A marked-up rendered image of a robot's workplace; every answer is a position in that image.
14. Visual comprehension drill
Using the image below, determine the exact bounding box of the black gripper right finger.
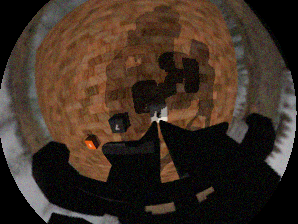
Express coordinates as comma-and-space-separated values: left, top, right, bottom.
160, 120, 229, 180

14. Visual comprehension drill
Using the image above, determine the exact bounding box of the orange block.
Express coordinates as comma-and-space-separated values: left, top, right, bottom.
85, 136, 100, 149

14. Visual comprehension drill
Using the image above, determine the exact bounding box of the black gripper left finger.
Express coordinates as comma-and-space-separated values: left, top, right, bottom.
101, 121, 161, 176

